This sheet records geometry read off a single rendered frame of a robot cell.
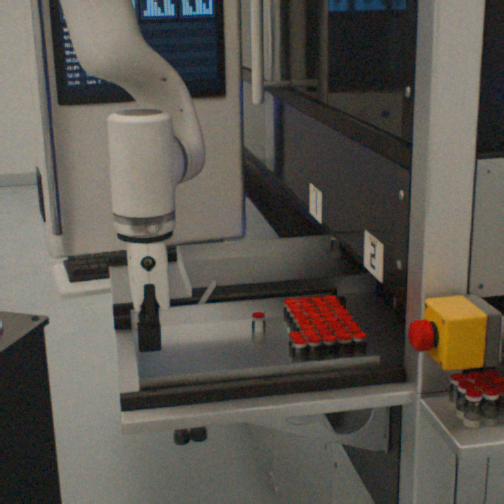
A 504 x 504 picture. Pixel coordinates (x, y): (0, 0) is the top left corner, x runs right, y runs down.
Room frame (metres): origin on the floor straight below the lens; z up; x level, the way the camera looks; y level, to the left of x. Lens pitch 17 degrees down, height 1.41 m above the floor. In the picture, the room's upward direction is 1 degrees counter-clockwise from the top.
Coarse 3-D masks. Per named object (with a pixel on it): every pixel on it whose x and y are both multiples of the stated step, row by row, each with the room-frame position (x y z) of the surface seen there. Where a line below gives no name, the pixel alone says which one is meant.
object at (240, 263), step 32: (192, 256) 1.62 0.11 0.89; (224, 256) 1.63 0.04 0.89; (256, 256) 1.64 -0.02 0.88; (288, 256) 1.64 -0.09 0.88; (320, 256) 1.63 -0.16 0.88; (192, 288) 1.37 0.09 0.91; (224, 288) 1.38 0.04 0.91; (256, 288) 1.39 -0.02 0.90; (288, 288) 1.40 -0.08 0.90; (352, 288) 1.42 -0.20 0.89
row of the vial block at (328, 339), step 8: (304, 304) 1.24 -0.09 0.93; (312, 304) 1.24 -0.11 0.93; (304, 312) 1.22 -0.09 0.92; (312, 312) 1.21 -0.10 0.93; (312, 320) 1.17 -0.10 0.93; (320, 320) 1.17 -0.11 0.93; (320, 328) 1.14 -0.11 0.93; (320, 336) 1.12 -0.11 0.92; (328, 336) 1.11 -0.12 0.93; (328, 344) 1.10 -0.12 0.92; (328, 352) 1.10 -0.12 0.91; (336, 352) 1.10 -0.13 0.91
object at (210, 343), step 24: (168, 312) 1.27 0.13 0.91; (192, 312) 1.28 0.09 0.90; (216, 312) 1.29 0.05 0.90; (240, 312) 1.29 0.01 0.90; (264, 312) 1.30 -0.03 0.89; (168, 336) 1.23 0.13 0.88; (192, 336) 1.23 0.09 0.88; (216, 336) 1.23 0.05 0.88; (240, 336) 1.22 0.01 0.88; (288, 336) 1.22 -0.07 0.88; (144, 360) 1.14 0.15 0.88; (168, 360) 1.14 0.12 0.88; (192, 360) 1.14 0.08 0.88; (216, 360) 1.14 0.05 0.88; (240, 360) 1.13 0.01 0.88; (264, 360) 1.13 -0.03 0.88; (336, 360) 1.06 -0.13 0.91; (360, 360) 1.06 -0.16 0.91; (144, 384) 1.01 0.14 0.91; (168, 384) 1.02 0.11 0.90; (192, 384) 1.02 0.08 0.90
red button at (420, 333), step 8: (416, 320) 0.96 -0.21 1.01; (424, 320) 0.95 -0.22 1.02; (416, 328) 0.94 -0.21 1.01; (424, 328) 0.94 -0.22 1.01; (408, 336) 0.96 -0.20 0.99; (416, 336) 0.94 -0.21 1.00; (424, 336) 0.93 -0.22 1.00; (432, 336) 0.94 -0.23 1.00; (416, 344) 0.94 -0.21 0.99; (424, 344) 0.93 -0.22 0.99; (432, 344) 0.94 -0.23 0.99
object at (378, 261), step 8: (368, 232) 1.23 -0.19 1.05; (368, 240) 1.23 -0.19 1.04; (376, 240) 1.19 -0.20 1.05; (368, 248) 1.23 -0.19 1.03; (376, 248) 1.19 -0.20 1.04; (368, 256) 1.22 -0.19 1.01; (376, 256) 1.19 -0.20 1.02; (368, 264) 1.22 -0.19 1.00; (376, 264) 1.19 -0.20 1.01; (376, 272) 1.19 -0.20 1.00
